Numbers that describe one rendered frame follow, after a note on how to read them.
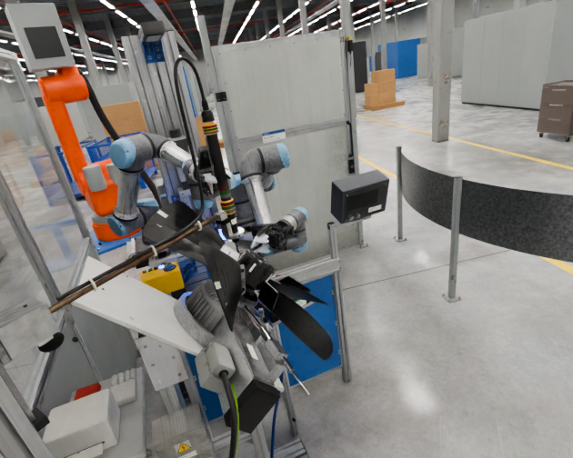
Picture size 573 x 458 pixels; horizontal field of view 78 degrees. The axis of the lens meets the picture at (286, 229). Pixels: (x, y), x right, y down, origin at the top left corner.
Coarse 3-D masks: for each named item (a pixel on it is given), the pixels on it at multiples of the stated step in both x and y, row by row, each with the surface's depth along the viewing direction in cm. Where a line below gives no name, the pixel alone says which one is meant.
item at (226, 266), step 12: (204, 252) 84; (216, 252) 90; (216, 264) 87; (228, 264) 95; (216, 276) 85; (228, 276) 91; (240, 276) 103; (228, 288) 90; (240, 288) 103; (228, 300) 88; (228, 312) 85; (228, 324) 82
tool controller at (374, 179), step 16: (352, 176) 174; (368, 176) 173; (384, 176) 172; (336, 192) 170; (352, 192) 166; (368, 192) 169; (384, 192) 174; (336, 208) 175; (352, 208) 172; (368, 208) 176; (384, 208) 181
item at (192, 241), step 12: (168, 204) 117; (180, 204) 120; (156, 216) 110; (168, 216) 113; (180, 216) 115; (192, 216) 118; (144, 228) 105; (156, 228) 107; (168, 228) 110; (180, 228) 112; (204, 228) 116; (156, 240) 105; (180, 240) 110; (192, 240) 111; (204, 240) 113; (216, 240) 115; (180, 252) 108; (192, 252) 110
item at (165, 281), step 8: (176, 264) 155; (152, 272) 153; (160, 272) 151; (168, 272) 150; (176, 272) 150; (144, 280) 147; (152, 280) 148; (160, 280) 149; (168, 280) 150; (176, 280) 151; (160, 288) 150; (168, 288) 151; (176, 288) 153
